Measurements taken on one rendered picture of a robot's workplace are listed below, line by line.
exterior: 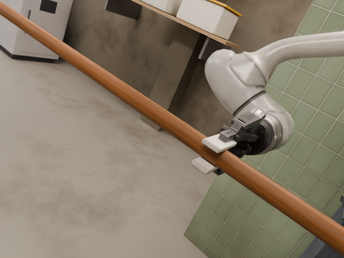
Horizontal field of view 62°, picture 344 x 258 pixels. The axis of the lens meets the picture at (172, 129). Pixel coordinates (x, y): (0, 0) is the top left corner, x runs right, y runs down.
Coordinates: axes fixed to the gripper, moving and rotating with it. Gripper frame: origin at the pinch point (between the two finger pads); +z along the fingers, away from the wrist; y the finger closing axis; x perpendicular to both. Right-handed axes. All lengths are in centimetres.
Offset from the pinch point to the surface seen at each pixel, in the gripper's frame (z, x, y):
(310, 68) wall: -127, 13, -17
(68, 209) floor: -70, 89, 120
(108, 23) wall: -261, 302, 38
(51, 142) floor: -103, 161, 120
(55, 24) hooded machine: -208, 341, 65
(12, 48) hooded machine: -160, 345, 106
